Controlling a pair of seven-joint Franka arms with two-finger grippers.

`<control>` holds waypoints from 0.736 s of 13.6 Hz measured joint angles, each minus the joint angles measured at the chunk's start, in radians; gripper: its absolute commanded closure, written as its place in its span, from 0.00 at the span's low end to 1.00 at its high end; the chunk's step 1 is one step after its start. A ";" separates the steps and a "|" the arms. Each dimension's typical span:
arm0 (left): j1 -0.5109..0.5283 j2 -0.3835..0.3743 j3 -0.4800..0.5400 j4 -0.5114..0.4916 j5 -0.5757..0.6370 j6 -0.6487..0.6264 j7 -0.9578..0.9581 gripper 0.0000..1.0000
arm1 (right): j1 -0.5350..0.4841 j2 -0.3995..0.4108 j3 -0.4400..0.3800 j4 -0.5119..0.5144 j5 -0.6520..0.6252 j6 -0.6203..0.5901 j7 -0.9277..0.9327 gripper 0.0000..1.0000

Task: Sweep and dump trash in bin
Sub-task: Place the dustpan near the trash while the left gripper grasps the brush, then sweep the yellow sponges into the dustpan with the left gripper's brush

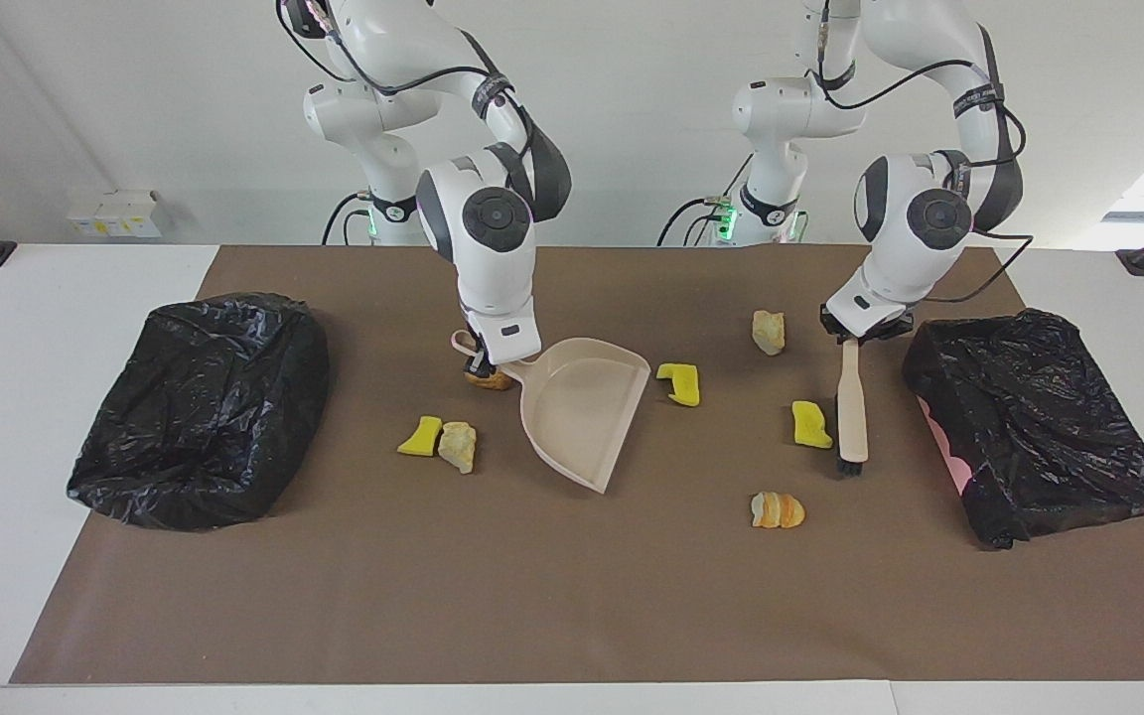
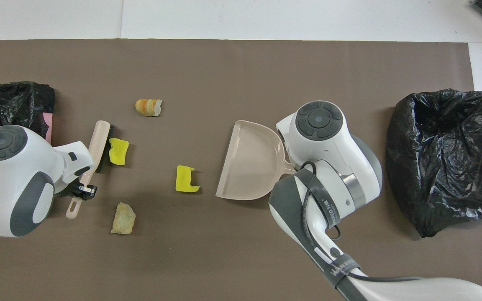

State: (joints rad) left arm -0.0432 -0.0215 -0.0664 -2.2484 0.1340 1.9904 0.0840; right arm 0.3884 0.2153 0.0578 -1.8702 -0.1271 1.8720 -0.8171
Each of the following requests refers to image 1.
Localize large pale sponge chunk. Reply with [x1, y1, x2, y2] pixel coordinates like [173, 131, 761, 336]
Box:
[752, 310, 787, 357]

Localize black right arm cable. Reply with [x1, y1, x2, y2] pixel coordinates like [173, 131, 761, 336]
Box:
[277, 0, 518, 110]

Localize pale ridged sponge piece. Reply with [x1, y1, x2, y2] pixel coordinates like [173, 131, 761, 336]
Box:
[437, 421, 479, 475]

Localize yellow green-backed sponge piece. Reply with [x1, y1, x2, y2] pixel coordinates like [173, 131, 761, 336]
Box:
[656, 363, 702, 408]

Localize black left base cable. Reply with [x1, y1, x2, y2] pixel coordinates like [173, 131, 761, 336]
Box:
[657, 154, 754, 247]

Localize black right base cable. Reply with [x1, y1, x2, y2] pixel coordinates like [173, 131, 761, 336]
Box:
[322, 192, 374, 246]

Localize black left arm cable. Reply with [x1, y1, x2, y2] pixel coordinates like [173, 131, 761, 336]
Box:
[815, 0, 1035, 304]

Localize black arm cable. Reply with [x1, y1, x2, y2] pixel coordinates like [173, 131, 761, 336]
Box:
[815, 0, 1035, 304]
[277, 0, 518, 110]

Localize pink plastic bin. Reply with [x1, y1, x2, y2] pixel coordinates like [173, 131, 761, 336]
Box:
[916, 395, 975, 495]

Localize black plastic trash bag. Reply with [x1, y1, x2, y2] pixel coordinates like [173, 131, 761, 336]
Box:
[902, 308, 1144, 550]
[67, 292, 331, 532]

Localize beige plastic dustpan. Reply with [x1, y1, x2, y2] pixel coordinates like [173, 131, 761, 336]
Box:
[450, 331, 652, 496]

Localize orange white striped sponge piece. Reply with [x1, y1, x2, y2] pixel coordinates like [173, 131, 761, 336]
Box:
[751, 491, 806, 529]

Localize beige hand brush black bristles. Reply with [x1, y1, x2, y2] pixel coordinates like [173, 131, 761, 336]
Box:
[835, 338, 871, 476]

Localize white wall socket box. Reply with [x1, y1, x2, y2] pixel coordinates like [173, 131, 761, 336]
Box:
[67, 190, 164, 239]

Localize brown paper table mat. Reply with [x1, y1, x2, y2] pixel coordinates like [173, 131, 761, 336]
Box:
[9, 244, 1144, 686]

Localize black base cable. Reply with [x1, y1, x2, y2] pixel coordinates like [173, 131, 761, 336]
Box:
[657, 154, 754, 247]
[322, 192, 374, 246]

